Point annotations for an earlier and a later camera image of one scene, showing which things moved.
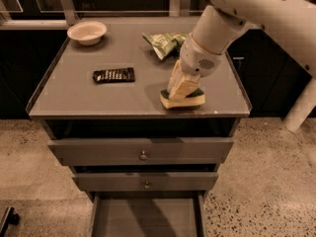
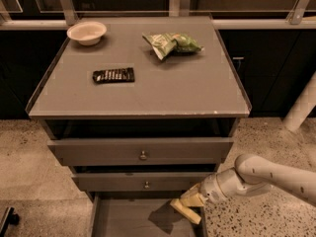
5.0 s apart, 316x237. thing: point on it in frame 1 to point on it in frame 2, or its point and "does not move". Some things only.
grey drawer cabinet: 147,169 does not move
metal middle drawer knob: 146,186 does not move
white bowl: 88,33 does not move
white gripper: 198,60 to 209,187
